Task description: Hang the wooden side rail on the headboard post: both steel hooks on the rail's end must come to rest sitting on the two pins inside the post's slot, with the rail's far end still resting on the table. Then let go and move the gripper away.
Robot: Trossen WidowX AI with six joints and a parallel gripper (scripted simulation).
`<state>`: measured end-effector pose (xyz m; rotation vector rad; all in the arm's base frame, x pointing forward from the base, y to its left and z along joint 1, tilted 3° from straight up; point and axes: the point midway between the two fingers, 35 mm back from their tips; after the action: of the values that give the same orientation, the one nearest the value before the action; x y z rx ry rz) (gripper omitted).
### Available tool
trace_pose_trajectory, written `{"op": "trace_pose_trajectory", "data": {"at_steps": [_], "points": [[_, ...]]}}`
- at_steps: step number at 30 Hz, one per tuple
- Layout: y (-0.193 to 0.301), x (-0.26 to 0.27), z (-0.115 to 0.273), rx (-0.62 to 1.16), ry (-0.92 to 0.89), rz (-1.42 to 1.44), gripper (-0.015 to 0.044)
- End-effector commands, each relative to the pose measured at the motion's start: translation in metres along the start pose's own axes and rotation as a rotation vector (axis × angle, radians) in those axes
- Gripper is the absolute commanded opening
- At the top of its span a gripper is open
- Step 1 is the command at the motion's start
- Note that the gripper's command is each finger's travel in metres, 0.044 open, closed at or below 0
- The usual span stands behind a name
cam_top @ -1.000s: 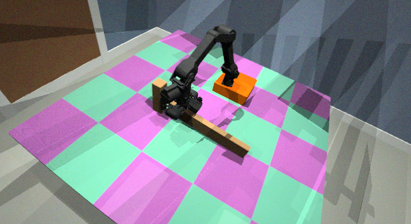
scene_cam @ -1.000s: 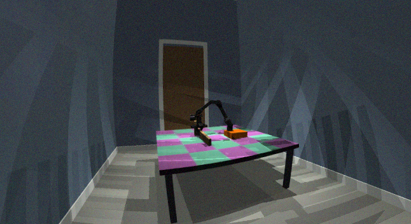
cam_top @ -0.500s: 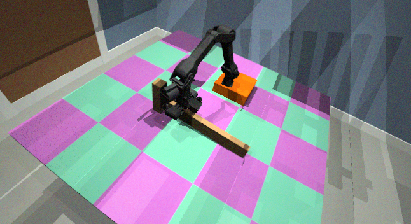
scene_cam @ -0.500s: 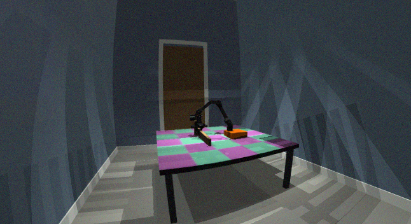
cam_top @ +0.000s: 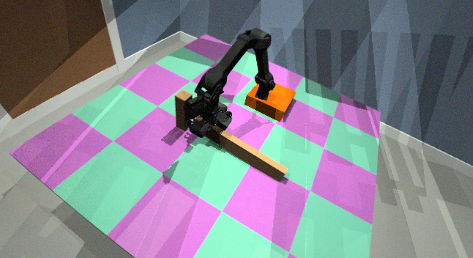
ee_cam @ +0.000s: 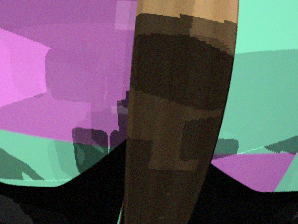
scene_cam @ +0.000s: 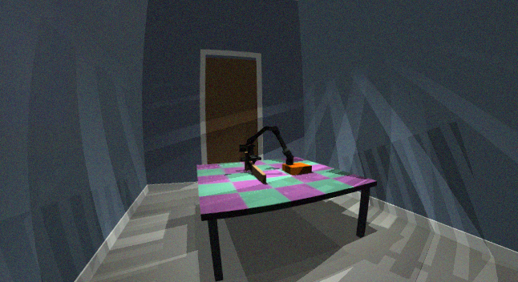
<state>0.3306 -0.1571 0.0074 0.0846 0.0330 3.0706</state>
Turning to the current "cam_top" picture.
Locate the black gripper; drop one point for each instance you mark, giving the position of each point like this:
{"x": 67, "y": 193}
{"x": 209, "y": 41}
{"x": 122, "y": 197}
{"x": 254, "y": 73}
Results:
{"x": 201, "y": 128}

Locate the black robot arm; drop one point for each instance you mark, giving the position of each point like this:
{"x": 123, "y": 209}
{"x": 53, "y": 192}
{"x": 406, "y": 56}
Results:
{"x": 215, "y": 78}

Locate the wooden post with slot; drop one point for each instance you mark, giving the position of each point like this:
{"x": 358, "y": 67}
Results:
{"x": 182, "y": 120}

